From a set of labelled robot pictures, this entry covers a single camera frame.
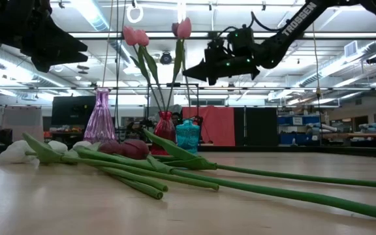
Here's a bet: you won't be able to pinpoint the person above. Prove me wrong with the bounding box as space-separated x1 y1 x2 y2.
171 112 184 127

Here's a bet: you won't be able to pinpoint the purple glass vase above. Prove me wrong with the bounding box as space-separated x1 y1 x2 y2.
83 87 117 144

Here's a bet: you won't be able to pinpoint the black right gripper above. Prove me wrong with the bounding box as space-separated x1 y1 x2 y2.
183 27 262 86

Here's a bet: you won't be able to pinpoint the pink artificial tulip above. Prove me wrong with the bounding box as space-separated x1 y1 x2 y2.
122 25 166 114
134 29 168 114
166 16 193 114

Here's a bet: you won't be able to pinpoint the hanging cable with yellow plug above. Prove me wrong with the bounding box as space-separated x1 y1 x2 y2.
311 22 322 108

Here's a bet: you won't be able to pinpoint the blue glass vase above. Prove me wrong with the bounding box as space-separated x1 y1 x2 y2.
176 119 201 155

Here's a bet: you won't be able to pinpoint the dark red artificial tulip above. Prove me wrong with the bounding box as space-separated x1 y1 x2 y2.
121 129 376 191
73 139 376 223

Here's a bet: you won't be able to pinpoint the wooden background table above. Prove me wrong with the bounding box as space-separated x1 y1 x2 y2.
320 131 376 140

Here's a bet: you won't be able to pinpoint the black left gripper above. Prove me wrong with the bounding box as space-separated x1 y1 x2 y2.
18 0 89 73

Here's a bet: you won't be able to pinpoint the blue storage bins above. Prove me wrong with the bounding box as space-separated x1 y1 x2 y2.
277 114 321 146

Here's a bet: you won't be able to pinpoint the red glass vase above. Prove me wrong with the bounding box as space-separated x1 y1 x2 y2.
151 110 178 156

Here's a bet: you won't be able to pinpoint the black monitor screen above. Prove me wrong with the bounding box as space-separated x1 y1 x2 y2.
51 95 97 127

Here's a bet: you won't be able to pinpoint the white board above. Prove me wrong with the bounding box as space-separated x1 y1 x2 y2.
0 106 44 142

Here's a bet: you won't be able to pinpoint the white hanging ring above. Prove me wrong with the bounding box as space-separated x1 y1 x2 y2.
126 2 145 24

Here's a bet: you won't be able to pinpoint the red curtain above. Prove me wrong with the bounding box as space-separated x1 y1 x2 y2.
181 106 236 147

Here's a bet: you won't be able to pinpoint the black round ceiling camera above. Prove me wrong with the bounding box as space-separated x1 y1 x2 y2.
159 51 173 65

